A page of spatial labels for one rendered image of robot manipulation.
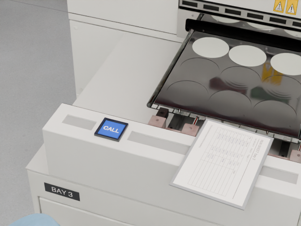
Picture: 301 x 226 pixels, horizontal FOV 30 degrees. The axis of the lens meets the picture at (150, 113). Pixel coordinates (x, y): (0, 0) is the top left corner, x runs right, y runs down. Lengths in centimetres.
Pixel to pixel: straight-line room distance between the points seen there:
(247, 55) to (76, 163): 58
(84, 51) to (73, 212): 68
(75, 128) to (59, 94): 166
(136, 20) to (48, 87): 126
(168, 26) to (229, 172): 71
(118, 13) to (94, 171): 66
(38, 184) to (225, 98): 49
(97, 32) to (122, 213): 71
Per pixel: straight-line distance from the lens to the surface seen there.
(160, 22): 170
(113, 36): 179
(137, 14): 171
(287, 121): 135
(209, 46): 156
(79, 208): 134
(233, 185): 108
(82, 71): 193
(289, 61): 154
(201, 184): 107
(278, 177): 113
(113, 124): 119
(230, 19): 161
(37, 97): 285
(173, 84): 141
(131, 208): 126
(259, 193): 111
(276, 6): 158
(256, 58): 153
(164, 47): 169
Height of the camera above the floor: 176
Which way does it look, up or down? 40 degrees down
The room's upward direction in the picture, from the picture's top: 1 degrees clockwise
